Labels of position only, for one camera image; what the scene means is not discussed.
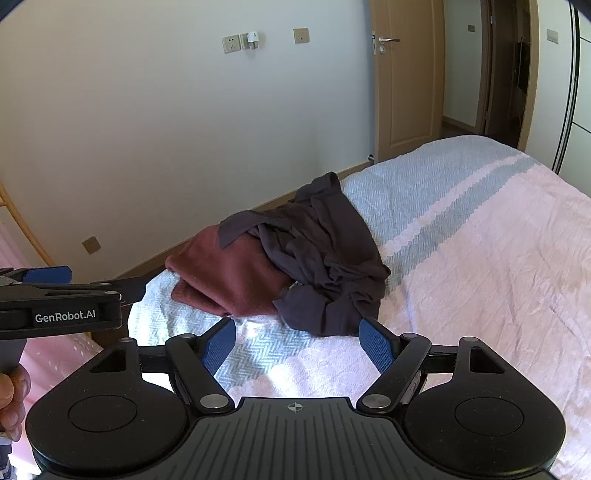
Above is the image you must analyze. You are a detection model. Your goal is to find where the wooden rack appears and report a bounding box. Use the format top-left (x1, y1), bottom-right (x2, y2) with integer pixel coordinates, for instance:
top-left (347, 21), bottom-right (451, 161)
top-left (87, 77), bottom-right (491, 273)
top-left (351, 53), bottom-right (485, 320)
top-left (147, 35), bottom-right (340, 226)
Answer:
top-left (0, 182), bottom-right (54, 268)

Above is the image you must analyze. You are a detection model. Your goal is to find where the pink cloth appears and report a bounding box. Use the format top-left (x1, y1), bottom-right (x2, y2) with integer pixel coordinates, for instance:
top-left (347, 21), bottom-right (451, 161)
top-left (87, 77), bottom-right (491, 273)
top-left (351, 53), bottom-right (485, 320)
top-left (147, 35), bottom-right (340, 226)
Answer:
top-left (0, 217), bottom-right (112, 476)

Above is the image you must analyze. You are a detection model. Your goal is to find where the white wardrobe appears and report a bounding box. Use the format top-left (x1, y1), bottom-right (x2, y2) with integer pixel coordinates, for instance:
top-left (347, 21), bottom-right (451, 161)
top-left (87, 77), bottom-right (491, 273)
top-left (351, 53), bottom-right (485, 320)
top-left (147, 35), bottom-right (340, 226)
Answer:
top-left (536, 0), bottom-right (591, 178)

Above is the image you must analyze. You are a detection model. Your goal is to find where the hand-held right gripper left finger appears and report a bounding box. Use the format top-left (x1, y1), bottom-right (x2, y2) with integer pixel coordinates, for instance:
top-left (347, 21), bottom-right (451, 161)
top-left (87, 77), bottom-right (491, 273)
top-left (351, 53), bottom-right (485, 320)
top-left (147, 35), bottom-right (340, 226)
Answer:
top-left (87, 318), bottom-right (237, 414)

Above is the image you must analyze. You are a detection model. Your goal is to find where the dark purple long-sleeve shirt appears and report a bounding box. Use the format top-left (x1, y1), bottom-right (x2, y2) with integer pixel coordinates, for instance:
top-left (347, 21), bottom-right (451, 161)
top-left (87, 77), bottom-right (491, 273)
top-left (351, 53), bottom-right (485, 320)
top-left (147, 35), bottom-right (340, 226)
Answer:
top-left (218, 172), bottom-right (391, 337)

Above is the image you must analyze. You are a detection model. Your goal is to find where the bed with pink-grey blanket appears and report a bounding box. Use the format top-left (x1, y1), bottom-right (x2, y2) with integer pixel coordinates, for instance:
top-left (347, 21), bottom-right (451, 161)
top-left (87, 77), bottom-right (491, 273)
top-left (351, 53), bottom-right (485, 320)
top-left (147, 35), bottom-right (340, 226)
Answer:
top-left (95, 134), bottom-right (591, 480)

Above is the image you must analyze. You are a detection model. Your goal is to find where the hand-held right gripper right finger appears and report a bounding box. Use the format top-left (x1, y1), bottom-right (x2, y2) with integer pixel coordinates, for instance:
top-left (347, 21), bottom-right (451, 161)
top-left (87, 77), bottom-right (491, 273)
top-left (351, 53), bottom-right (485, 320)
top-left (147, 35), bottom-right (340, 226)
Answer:
top-left (358, 316), bottom-right (509, 413)

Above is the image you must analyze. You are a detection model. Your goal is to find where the maroon garment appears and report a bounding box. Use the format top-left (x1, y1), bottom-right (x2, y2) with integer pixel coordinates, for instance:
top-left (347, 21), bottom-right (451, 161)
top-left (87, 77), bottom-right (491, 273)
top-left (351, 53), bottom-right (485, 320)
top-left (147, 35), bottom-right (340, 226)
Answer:
top-left (165, 226), bottom-right (296, 321)

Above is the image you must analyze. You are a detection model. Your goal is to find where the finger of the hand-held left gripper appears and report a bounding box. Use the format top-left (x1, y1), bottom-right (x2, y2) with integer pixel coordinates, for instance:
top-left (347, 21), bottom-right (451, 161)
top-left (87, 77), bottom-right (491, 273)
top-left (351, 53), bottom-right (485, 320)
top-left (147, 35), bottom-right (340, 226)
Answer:
top-left (0, 266), bottom-right (74, 289)
top-left (27, 275), bottom-right (148, 305)

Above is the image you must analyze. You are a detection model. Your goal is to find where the person's left hand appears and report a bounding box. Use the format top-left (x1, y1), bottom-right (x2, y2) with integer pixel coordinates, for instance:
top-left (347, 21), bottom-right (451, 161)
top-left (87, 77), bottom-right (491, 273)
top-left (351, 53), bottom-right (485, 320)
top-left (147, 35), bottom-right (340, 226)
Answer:
top-left (0, 367), bottom-right (32, 441)

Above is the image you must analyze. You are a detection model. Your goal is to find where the wooden door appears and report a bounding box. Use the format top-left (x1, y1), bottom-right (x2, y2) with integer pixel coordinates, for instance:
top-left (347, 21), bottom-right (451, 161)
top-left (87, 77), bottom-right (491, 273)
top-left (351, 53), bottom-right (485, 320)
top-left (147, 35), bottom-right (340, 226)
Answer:
top-left (369, 0), bottom-right (446, 164)

